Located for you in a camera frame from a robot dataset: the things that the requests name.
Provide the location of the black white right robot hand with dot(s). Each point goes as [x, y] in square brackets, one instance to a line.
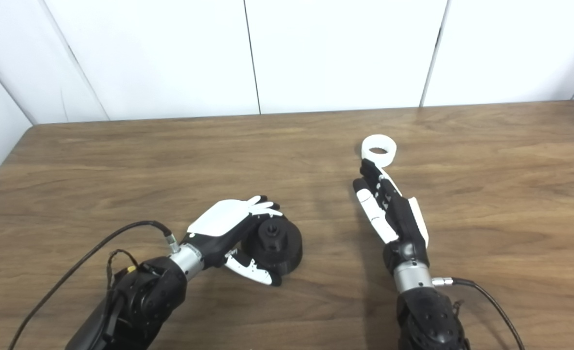
[403, 223]

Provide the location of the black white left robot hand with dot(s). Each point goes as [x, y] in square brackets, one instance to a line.
[219, 218]

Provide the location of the round black plastic part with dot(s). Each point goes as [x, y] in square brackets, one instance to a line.
[284, 250]

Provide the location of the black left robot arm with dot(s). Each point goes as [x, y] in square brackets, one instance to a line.
[146, 301]

